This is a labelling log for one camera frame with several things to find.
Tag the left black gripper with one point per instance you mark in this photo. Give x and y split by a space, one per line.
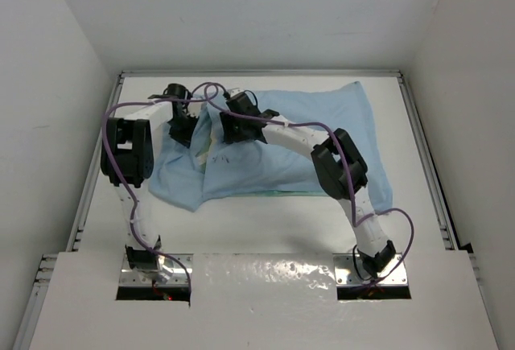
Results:
185 138

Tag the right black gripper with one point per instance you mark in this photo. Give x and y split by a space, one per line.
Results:
231 135

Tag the cream memory foam pillow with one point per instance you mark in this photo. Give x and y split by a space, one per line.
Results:
202 155

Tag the light blue pillowcase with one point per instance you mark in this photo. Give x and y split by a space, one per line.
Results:
253 167

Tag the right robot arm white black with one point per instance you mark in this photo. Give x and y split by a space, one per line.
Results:
340 169

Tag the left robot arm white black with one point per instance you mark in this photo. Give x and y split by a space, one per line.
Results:
128 160

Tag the white front cover board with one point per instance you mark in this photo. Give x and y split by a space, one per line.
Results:
264 302

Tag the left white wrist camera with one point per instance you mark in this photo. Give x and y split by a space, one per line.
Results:
194 109

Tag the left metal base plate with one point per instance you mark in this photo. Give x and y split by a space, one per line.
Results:
179 269

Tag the metal base plate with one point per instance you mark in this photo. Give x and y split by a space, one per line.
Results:
349 271
179 269

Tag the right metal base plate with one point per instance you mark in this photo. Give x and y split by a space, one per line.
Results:
349 271

